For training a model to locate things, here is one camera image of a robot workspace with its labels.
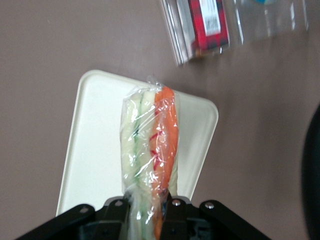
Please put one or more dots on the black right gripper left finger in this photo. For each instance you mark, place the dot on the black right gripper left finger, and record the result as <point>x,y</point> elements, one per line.
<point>100,222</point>

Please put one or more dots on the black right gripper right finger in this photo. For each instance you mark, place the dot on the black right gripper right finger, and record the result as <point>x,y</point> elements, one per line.
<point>195,220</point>

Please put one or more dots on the triangle sandwich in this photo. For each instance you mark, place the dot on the triangle sandwich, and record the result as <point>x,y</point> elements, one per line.
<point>150,140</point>

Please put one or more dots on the beige plastic serving tray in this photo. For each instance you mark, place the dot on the beige plastic serving tray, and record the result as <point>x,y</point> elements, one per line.
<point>95,140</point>

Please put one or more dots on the clear acrylic tiered stand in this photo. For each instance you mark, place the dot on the clear acrylic tiered stand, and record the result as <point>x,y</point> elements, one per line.
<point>180,37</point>

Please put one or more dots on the red tartan shortbread box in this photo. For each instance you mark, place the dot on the red tartan shortbread box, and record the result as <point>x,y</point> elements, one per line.
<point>210,25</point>

